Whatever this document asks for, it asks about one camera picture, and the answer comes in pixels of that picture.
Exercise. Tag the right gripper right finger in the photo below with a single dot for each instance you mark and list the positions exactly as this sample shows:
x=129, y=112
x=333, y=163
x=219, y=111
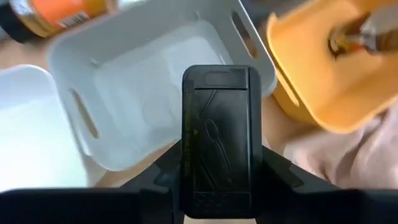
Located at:
x=273, y=177

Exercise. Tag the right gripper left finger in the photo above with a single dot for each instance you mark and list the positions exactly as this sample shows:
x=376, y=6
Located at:
x=168, y=174

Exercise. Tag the tall spice jar yellow lid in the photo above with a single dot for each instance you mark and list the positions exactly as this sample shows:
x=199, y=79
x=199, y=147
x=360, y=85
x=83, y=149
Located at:
x=363, y=37

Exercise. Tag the light grey plastic bin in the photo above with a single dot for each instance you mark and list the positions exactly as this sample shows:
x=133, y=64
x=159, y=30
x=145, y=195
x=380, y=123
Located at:
x=140, y=93

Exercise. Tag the pink cloth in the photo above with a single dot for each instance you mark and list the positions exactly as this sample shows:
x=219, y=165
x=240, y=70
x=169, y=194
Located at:
x=357, y=155

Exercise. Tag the orange plastic bin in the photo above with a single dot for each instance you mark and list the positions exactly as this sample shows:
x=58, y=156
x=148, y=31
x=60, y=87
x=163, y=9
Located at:
x=326, y=87

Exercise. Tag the white plastic bin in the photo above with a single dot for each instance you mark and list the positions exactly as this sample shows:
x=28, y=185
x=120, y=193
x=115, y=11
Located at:
x=31, y=130

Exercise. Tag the orange label spice jar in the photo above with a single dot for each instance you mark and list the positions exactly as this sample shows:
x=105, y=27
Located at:
x=62, y=12

